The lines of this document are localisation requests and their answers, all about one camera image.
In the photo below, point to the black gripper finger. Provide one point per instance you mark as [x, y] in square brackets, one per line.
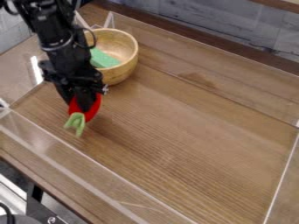
[66, 92]
[86, 98]

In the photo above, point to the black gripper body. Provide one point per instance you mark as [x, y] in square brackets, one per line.
[68, 67]

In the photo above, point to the red plush fruit green leaf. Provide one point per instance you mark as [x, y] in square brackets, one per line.
[79, 117]

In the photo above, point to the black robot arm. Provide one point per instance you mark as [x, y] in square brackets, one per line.
[50, 19]

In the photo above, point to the green foam block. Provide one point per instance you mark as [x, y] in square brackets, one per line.
[100, 59]

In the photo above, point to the wooden bowl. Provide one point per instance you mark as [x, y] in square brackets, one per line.
[119, 44]

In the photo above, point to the clear acrylic tray wall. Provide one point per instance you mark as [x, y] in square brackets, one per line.
[194, 144]

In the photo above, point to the black table leg bracket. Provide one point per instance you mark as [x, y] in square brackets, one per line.
[56, 214]

